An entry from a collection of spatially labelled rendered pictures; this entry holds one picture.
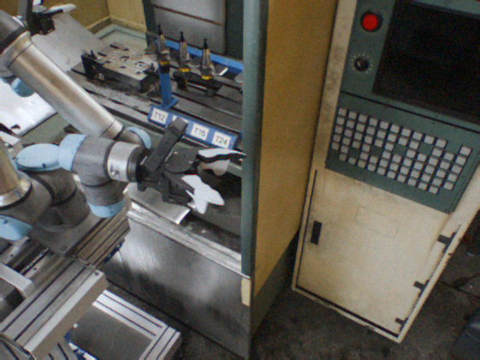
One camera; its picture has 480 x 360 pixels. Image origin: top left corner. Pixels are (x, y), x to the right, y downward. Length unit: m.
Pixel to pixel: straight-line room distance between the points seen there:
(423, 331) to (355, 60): 1.60
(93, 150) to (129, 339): 1.43
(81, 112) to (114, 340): 1.40
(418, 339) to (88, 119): 2.00
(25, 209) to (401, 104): 1.05
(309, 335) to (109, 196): 1.65
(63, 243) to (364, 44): 1.00
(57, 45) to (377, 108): 2.19
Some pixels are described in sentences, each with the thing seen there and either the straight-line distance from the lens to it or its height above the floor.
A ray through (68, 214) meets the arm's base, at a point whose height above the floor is 1.21.
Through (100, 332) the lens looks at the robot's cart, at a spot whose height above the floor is 0.21.
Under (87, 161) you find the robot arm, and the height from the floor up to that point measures 1.58.
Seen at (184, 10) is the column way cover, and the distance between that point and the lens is 2.59.
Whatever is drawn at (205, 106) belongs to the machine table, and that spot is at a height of 0.89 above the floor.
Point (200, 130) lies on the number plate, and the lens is 1.94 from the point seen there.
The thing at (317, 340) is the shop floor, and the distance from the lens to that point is 2.41.
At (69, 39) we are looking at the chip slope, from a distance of 3.16.
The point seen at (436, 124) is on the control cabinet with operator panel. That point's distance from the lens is 1.42.
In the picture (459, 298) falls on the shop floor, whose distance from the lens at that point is 2.76.
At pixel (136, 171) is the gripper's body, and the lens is 0.85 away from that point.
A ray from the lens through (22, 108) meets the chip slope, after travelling 2.77.
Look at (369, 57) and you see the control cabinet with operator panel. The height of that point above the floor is 1.50.
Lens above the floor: 2.15
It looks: 45 degrees down
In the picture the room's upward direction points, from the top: straight up
